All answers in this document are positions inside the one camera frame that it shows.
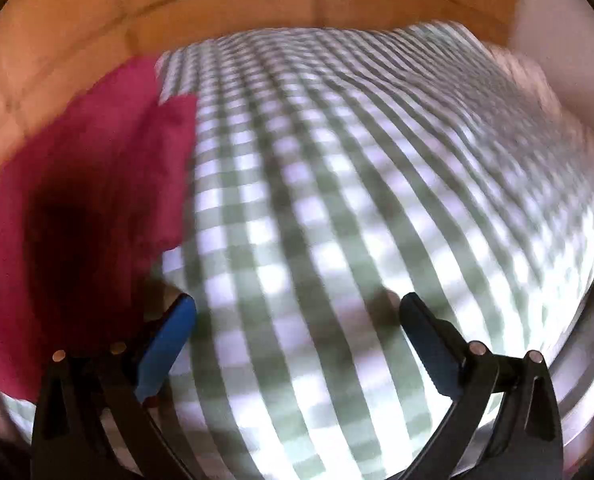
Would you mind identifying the green checked bed sheet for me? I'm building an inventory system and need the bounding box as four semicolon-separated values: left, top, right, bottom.
7;20;594;480

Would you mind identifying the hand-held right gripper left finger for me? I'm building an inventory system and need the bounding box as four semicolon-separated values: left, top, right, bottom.
30;295;213;480

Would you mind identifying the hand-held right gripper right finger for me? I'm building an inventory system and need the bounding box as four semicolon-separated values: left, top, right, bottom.
399;292;566;480

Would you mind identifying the red cloth garment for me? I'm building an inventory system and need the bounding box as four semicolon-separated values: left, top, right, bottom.
0;55;201;404

